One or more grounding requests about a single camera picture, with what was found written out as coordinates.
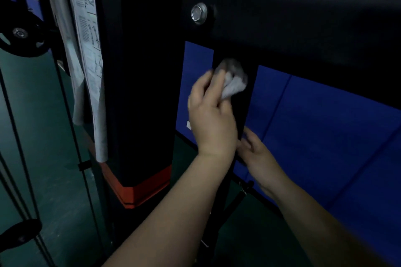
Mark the person's right hand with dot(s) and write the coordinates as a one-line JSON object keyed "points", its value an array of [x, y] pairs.
{"points": [[258, 160]]}

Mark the black horizontal machine beam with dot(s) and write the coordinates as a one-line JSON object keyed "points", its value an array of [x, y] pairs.
{"points": [[297, 26]]}

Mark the person's left fingers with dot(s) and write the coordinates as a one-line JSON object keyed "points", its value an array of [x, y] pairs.
{"points": [[208, 85]]}

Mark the black vertical machine post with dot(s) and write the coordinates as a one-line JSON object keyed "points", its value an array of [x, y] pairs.
{"points": [[247, 113]]}

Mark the person's left hand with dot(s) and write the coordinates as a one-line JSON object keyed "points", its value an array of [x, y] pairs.
{"points": [[213, 123]]}

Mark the small white label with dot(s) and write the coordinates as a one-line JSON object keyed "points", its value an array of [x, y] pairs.
{"points": [[189, 124]]}

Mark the person's right forearm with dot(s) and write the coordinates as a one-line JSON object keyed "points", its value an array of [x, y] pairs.
{"points": [[313, 226]]}

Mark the grey cleaning cloth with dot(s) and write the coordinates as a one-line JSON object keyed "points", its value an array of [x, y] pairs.
{"points": [[235, 80]]}

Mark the silver hex bolt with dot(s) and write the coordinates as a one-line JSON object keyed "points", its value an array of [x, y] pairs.
{"points": [[199, 13]]}

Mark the black pulley wheel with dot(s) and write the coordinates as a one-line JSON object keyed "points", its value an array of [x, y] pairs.
{"points": [[22, 33]]}

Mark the black weight stack column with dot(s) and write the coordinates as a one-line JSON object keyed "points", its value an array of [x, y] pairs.
{"points": [[141, 72]]}

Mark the person's right fingers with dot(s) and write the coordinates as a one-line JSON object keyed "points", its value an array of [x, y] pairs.
{"points": [[249, 138]]}

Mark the orange column base trim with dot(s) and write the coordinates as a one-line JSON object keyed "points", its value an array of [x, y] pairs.
{"points": [[137, 193]]}

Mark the white instruction placard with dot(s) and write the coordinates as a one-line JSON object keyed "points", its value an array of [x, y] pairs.
{"points": [[89, 41]]}

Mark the person's left forearm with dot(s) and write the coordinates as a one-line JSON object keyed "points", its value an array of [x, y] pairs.
{"points": [[175, 213]]}

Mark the translucent plastic sheet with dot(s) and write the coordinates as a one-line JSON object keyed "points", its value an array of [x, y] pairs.
{"points": [[67, 41]]}

